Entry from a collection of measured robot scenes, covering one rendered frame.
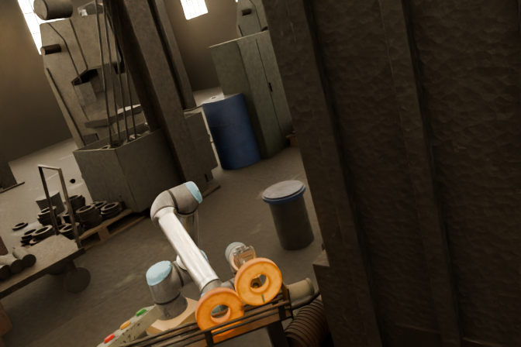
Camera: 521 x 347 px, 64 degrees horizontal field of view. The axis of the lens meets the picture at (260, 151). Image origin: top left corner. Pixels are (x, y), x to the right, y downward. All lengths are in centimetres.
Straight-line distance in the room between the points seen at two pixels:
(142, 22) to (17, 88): 955
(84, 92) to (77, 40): 73
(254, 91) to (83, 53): 268
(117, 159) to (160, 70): 98
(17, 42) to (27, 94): 146
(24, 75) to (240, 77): 954
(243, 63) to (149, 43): 119
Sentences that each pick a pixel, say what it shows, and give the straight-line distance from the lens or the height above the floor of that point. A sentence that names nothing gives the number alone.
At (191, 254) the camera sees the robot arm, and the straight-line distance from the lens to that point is 179.
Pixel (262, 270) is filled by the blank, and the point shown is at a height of 81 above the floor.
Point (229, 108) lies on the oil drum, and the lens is 505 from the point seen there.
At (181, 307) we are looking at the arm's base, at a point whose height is 21.
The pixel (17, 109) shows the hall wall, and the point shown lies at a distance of 1364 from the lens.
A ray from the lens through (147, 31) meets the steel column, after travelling 446.
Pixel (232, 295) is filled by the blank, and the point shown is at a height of 77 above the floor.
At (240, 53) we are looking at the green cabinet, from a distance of 505.
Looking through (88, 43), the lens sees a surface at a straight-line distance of 671.
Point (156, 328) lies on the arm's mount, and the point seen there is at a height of 18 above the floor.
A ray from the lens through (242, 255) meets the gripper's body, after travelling 149.
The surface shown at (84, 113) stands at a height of 105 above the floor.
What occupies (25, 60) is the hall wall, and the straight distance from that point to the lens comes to 1396.
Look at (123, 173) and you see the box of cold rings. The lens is 443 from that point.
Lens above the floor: 152
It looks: 16 degrees down
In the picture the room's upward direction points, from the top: 16 degrees counter-clockwise
